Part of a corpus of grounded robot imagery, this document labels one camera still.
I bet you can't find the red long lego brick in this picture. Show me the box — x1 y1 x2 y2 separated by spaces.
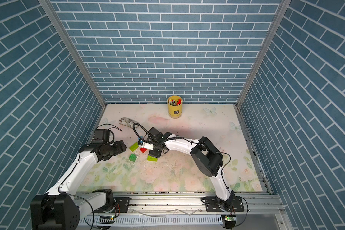
140 148 148 153

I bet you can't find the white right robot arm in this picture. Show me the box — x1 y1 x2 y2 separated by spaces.
132 123 234 202

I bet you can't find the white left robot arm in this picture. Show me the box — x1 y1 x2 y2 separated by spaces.
30 129 127 230

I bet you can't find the lime long lego brick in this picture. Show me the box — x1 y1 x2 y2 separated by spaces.
129 142 139 152

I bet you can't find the yellow pen holder cup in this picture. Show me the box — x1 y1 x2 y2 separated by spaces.
167 95 183 118

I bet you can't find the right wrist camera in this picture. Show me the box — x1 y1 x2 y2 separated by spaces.
147 127 172 150

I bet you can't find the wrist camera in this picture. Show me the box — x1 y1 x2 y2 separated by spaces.
147 127 172 150
91 129 111 144

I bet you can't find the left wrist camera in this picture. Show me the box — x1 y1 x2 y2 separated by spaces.
91 129 111 144

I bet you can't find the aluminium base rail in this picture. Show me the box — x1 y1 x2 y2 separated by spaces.
54 192 285 216

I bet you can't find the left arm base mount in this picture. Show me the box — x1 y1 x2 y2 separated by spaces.
93 189 131 214

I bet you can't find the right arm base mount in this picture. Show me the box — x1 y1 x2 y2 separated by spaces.
201 196 244 213

